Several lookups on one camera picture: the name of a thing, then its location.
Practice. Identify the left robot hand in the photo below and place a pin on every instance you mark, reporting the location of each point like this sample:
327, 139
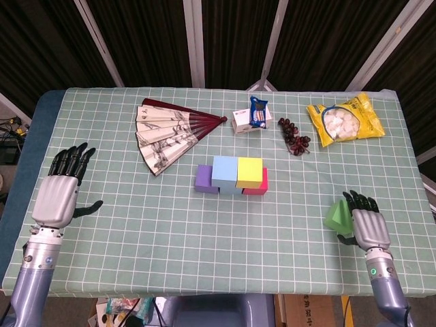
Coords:
56, 201

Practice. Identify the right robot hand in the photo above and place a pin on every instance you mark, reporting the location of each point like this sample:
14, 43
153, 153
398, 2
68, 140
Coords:
369, 228

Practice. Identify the green foam cube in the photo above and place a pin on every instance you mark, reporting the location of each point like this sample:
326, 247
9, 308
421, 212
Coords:
337, 216

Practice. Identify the pink foam cube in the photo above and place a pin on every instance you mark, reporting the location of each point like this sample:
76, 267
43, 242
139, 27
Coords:
260, 190

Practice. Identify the yellow foam cube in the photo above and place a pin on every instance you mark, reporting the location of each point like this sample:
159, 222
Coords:
250, 172

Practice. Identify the light blue foam cube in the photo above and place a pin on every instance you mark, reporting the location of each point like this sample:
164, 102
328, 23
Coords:
225, 170
230, 190

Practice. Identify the purple foam cube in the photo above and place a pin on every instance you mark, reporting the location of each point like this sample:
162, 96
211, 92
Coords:
202, 177

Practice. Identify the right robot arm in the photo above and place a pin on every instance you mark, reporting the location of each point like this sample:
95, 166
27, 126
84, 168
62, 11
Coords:
388, 289

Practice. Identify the blue table padding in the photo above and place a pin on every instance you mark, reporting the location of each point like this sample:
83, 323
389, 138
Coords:
32, 136

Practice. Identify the yellow vertical bar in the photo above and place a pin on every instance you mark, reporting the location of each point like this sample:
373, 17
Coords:
346, 313

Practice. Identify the brown cardboard box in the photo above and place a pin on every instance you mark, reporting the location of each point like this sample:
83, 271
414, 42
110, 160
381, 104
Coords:
306, 311

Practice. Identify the yellow marshmallow bag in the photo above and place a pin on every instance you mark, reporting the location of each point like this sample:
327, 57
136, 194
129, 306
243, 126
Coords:
344, 122

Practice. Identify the dark red grape bunch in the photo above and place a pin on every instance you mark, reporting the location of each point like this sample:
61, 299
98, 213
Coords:
293, 134

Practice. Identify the colourful printed packaging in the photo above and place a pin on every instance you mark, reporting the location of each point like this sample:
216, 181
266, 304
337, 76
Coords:
117, 306

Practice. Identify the painted paper folding fan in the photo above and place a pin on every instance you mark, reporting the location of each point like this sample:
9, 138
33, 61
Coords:
163, 136

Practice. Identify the green checked tablecloth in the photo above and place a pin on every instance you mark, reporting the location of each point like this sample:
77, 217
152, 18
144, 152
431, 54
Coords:
204, 255

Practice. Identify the blue cookie packet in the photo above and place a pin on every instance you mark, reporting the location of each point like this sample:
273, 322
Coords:
259, 114

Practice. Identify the white cardboard product box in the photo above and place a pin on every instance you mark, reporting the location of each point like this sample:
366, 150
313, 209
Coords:
240, 121

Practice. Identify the blue-grey robot torso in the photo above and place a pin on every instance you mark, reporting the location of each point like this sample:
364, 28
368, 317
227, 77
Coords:
218, 311

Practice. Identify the dark brown curtain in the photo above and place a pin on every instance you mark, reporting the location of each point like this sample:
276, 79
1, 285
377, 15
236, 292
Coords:
150, 41

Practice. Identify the white frame bar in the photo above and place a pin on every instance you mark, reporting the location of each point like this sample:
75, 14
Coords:
427, 156
13, 107

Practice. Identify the white frame post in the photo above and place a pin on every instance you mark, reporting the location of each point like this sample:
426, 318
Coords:
98, 42
272, 44
194, 44
381, 47

